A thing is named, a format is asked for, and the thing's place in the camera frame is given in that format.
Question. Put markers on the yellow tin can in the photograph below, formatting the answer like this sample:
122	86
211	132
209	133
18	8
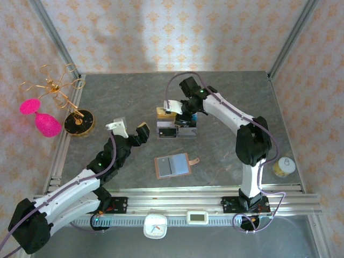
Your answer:
283	168

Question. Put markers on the white square clock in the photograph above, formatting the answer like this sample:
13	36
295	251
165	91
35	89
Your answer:
150	223

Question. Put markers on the aluminium front rail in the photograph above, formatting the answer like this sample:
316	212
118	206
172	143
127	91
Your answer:
174	200

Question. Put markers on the aluminium frame corner post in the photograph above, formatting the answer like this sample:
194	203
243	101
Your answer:
53	37
294	37

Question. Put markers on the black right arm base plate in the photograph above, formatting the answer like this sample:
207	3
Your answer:
228	204

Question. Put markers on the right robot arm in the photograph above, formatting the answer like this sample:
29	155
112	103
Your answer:
250	182

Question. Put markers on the aluminium side rail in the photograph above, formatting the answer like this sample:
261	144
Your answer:
62	150

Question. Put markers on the pink glitter glass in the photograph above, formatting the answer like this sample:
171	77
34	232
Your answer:
47	125

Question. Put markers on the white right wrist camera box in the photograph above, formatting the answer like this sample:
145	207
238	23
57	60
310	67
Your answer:
174	106

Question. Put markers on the brown leather card holder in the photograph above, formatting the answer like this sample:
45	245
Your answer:
174	166

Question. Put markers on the gold credit card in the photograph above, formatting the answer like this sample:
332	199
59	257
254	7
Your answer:
160	115

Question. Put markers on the plain black credit card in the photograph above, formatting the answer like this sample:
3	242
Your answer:
168	132

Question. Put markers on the clear acrylic card stand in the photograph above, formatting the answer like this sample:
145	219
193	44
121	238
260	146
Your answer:
188	133

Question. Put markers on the blue credit card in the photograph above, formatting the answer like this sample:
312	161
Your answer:
194	117

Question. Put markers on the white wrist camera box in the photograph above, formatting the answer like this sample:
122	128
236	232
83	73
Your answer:
119	127
174	106

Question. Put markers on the grey metal lower shelf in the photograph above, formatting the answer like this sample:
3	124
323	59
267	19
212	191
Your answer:
215	244

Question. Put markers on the white digital timer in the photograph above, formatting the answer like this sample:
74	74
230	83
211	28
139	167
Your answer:
197	217

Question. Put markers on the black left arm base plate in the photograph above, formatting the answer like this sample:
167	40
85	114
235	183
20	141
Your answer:
121	204

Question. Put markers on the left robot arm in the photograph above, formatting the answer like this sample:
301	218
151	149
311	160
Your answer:
70	188

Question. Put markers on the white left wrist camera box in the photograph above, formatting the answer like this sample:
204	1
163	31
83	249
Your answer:
119	127

